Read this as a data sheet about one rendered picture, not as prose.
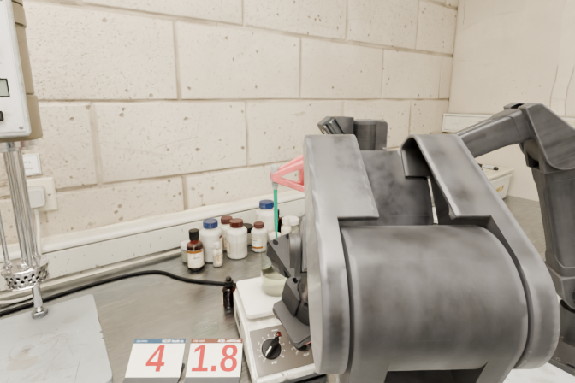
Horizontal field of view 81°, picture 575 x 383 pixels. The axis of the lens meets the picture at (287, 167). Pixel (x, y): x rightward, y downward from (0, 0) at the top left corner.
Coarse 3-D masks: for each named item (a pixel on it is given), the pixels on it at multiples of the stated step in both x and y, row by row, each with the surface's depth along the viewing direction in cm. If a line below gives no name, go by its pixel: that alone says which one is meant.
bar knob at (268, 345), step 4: (268, 340) 56; (272, 340) 55; (276, 340) 55; (264, 344) 56; (268, 344) 56; (272, 344) 55; (276, 344) 55; (264, 348) 55; (268, 348) 54; (272, 348) 54; (276, 348) 56; (280, 348) 56; (264, 352) 55; (268, 352) 54; (272, 352) 55; (276, 352) 55; (280, 352) 55; (268, 356) 54; (272, 356) 54; (276, 356) 55
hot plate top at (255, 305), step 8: (240, 280) 69; (248, 280) 69; (256, 280) 69; (240, 288) 66; (248, 288) 66; (256, 288) 66; (240, 296) 64; (248, 296) 64; (256, 296) 64; (264, 296) 64; (248, 304) 61; (256, 304) 61; (264, 304) 61; (272, 304) 61; (248, 312) 59; (256, 312) 59; (264, 312) 59; (272, 312) 59
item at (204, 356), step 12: (192, 348) 58; (204, 348) 58; (216, 348) 58; (228, 348) 58; (192, 360) 57; (204, 360) 57; (216, 360) 57; (228, 360) 57; (192, 372) 56; (204, 372) 56; (216, 372) 56; (228, 372) 56
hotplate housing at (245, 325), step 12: (240, 312) 62; (240, 324) 62; (252, 324) 58; (264, 324) 59; (276, 324) 59; (240, 336) 63; (252, 360) 54; (252, 372) 53; (288, 372) 54; (300, 372) 54; (312, 372) 55
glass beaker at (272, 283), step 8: (264, 248) 66; (264, 256) 66; (264, 264) 62; (264, 272) 62; (272, 272) 62; (264, 280) 63; (272, 280) 62; (280, 280) 62; (264, 288) 63; (272, 288) 62; (280, 288) 62; (272, 296) 62; (280, 296) 63
